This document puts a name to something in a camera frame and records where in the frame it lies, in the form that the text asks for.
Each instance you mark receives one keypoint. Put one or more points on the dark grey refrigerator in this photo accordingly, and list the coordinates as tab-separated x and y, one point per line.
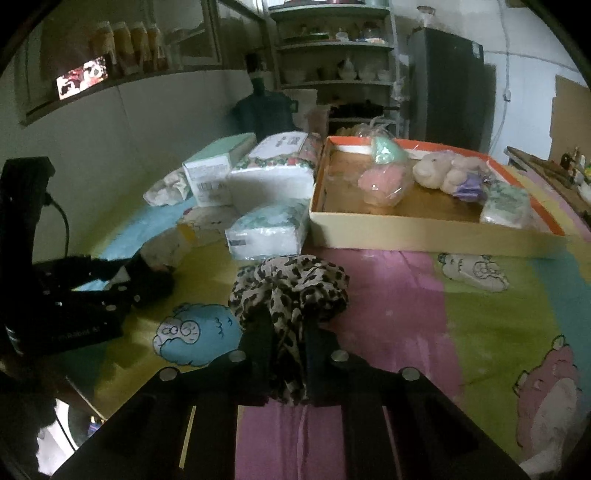
448	92

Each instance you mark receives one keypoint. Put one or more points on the colourful printed packet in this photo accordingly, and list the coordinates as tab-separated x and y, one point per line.
81	77

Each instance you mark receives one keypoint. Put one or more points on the white blue-print tissue pack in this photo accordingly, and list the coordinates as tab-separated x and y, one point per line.
263	230

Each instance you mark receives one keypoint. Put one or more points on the cardboard sheet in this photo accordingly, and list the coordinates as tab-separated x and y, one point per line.
572	115

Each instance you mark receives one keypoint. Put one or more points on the pink towel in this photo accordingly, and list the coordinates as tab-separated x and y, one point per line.
383	184

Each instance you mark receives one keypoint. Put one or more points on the black water pump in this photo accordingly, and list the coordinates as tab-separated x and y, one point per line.
255	74

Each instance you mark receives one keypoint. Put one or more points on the cream soft item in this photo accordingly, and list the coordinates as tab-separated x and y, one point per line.
178	242

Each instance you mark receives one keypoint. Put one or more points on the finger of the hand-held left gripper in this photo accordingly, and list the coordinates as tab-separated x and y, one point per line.
115	274
147	290

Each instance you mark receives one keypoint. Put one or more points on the leopard print scarf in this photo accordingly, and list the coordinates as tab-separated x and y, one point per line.
286	281

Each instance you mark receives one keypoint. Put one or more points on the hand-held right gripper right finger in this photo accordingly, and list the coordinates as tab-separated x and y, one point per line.
318	362

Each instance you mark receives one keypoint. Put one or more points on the clear plastic bags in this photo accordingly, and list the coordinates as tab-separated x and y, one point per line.
376	128

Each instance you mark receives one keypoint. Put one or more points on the green towel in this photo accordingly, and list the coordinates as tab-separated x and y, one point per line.
388	150

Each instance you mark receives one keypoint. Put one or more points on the floral tissue pack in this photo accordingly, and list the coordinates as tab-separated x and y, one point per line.
272	184

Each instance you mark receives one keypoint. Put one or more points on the orange-rimmed cardboard box tray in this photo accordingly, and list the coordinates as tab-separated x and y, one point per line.
392	235

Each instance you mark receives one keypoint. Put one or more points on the small green-print tissue pack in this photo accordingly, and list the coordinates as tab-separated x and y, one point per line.
505	205

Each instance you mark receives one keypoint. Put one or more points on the wall socket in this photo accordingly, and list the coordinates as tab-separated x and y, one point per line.
507	96

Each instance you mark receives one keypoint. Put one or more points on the large green water jug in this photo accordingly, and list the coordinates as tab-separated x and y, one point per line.
263	115

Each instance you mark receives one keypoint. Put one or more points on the pale green box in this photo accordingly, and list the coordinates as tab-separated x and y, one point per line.
207	180

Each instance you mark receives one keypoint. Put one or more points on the white shelf unit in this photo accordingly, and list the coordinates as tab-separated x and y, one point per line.
332	46

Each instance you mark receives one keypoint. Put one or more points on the group of condiment bottles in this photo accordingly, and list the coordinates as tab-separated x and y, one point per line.
577	166

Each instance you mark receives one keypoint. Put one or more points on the colourful printed mat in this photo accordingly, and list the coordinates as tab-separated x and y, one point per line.
415	314

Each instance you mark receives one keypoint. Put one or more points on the white sack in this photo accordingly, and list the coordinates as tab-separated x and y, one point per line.
304	110

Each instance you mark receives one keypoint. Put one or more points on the cream plush toy purple dress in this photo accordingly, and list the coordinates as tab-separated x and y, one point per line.
434	171

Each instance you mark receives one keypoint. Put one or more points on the orange bottle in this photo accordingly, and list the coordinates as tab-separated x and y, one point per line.
122	46
157	46
102	46
140	45

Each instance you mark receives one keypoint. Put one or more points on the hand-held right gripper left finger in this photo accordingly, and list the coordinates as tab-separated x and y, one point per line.
259	353

